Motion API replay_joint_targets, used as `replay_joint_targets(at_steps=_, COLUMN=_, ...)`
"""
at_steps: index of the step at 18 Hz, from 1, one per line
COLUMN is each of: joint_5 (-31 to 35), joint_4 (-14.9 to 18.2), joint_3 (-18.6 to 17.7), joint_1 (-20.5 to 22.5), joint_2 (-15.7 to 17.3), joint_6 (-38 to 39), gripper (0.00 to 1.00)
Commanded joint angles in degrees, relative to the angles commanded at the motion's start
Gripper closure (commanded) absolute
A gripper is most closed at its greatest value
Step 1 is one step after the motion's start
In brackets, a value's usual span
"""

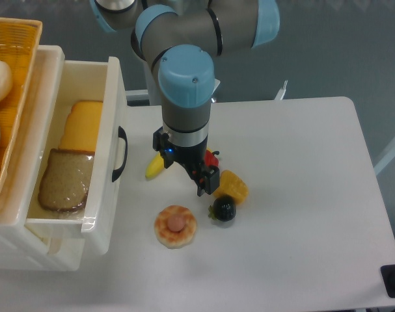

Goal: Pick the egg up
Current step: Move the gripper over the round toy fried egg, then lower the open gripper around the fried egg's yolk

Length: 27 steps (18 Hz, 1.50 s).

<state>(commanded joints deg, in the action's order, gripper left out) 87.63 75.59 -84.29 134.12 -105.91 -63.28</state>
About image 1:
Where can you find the yellow toast slice toy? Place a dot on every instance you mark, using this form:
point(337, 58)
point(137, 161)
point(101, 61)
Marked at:
point(82, 127)

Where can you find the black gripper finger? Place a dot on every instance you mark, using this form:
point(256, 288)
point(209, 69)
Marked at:
point(207, 179)

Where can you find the open white drawer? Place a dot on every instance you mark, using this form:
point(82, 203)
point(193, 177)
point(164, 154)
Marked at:
point(85, 81)

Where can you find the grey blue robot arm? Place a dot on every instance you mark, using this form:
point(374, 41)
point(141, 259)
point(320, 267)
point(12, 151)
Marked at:
point(179, 50)

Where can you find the orange toy corn piece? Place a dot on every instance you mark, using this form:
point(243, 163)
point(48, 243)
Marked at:
point(232, 185)

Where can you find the dark toy blackberry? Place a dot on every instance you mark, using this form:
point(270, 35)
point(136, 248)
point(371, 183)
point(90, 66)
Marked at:
point(223, 209)

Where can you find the white plastic drawer cabinet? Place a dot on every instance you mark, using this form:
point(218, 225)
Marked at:
point(21, 248)

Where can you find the yellow toy banana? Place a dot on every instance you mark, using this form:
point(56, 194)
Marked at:
point(155, 167)

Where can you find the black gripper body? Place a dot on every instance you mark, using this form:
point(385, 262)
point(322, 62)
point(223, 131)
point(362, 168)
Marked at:
point(190, 158)

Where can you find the brown bread slice toy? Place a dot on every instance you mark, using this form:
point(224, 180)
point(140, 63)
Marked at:
point(64, 186)

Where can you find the yellow woven basket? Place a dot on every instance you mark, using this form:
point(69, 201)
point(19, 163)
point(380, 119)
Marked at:
point(19, 40)

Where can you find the round sausage bun toy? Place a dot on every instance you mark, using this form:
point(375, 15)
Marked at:
point(175, 226)

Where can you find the black drawer handle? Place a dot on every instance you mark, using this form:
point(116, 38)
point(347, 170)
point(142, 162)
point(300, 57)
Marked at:
point(121, 154)

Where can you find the red toy pepper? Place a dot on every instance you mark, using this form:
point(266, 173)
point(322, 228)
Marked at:
point(211, 158)

